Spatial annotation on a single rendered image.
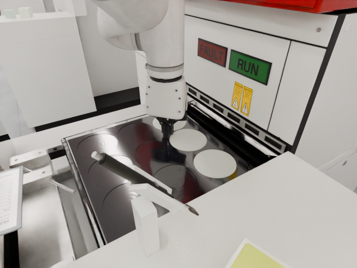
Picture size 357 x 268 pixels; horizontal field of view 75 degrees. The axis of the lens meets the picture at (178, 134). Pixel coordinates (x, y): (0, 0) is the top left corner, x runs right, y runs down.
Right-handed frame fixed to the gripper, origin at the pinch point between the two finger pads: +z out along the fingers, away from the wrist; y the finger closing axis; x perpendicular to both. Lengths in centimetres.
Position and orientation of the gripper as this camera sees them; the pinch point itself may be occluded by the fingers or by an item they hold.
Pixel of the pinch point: (167, 129)
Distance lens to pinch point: 63.5
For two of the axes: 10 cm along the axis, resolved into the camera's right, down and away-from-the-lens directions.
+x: 2.9, -5.5, 7.8
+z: 0.0, 8.2, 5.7
